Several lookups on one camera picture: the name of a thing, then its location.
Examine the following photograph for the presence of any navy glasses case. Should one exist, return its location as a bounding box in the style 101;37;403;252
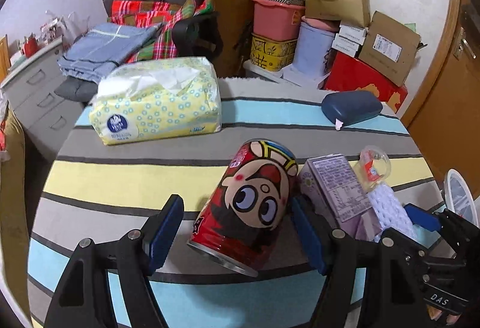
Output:
321;90;383;130

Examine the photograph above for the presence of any wooden door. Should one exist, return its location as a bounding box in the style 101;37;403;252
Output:
401;0;479;198

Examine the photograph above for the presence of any yellow tin box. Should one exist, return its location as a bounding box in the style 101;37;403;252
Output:
250;34;297;72

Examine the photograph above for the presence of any light blue cylinder container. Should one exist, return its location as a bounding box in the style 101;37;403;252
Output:
292;17;339;78

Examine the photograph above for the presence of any white foam fruit net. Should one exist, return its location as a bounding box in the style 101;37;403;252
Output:
367;182;416;241

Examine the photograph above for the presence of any cardboard box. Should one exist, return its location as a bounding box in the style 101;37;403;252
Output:
358;11;422;87

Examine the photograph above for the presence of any small clear plastic cup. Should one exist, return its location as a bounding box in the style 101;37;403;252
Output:
353;145;391;193

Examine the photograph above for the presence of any striped table cloth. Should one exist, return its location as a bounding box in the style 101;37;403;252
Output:
28;78;443;327

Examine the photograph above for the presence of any white trash bin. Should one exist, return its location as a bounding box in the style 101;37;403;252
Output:
443;169;479;227

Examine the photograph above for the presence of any purple drink carton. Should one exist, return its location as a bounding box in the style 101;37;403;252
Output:
298;154;382;241

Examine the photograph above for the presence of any blue folded cloth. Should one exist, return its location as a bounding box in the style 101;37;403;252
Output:
58;22;161;84

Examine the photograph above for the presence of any grey drawer cabinet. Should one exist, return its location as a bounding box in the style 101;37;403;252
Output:
1;38;84;162

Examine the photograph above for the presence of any red gift box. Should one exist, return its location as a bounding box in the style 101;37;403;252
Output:
325;51;408;112

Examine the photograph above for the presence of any black office chair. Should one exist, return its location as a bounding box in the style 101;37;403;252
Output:
172;11;224;62

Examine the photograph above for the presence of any red cartoon drink can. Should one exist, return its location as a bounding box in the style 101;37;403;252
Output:
187;139;299;278

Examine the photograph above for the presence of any yellow tissue pack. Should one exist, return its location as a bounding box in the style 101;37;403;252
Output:
89;57;221;145

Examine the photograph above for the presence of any metal door handle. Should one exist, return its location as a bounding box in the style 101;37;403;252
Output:
453;27;477;60

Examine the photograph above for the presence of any white small boxes stack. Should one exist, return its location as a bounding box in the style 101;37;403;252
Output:
332;21;368;58

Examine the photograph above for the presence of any red plaid blanket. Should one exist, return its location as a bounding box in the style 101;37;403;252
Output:
107;0;214;64

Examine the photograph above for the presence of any pink plastic basket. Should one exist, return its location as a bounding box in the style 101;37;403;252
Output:
252;0;305;42

